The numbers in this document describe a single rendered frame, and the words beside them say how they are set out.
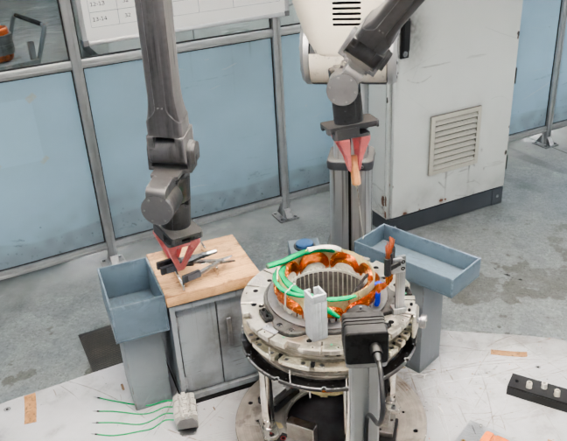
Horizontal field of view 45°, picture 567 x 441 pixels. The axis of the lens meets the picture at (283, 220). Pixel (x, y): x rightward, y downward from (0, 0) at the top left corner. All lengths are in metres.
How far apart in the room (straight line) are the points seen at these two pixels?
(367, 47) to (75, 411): 0.97
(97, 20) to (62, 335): 1.40
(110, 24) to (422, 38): 1.44
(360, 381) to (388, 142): 2.83
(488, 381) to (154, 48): 1.00
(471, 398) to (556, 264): 2.12
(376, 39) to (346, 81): 0.09
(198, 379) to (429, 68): 2.34
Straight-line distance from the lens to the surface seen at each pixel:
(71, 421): 1.59
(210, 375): 1.53
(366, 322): 0.70
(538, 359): 1.70
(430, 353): 1.62
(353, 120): 1.32
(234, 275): 1.42
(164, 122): 1.19
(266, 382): 1.35
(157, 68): 1.15
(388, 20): 1.21
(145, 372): 1.51
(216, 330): 1.47
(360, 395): 0.75
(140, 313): 1.40
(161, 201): 1.18
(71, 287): 3.58
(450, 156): 3.76
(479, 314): 3.18
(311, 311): 1.14
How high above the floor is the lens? 1.81
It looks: 28 degrees down
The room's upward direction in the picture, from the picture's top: 3 degrees counter-clockwise
